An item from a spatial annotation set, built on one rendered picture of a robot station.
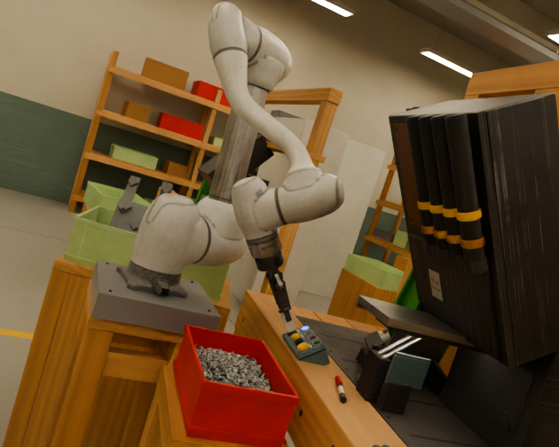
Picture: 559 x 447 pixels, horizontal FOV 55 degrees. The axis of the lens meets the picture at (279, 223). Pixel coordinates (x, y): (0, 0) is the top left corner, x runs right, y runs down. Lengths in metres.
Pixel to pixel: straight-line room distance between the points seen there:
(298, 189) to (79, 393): 0.80
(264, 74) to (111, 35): 6.59
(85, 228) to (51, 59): 6.14
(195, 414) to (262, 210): 0.53
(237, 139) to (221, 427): 0.90
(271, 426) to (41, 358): 1.28
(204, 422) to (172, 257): 0.57
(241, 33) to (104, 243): 0.97
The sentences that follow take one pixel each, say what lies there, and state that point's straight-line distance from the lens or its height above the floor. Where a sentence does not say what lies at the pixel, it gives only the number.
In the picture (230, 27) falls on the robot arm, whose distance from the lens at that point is 1.62.
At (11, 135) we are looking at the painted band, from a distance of 8.17.
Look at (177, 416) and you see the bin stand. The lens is 1.21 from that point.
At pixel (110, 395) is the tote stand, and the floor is 0.34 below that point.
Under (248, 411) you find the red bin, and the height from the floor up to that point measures 0.87.
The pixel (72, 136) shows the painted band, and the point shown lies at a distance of 8.15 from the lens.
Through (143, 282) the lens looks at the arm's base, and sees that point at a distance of 1.56.
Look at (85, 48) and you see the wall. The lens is 8.18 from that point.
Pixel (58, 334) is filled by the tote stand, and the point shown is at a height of 0.51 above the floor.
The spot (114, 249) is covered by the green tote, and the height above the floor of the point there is 0.88.
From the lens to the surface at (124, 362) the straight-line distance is 1.58.
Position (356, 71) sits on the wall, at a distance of 9.39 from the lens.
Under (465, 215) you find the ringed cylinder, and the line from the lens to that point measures 1.04.
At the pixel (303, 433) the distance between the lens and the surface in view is 1.32.
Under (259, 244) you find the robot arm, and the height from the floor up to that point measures 1.15.
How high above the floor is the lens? 1.35
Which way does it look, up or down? 5 degrees down
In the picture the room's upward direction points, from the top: 18 degrees clockwise
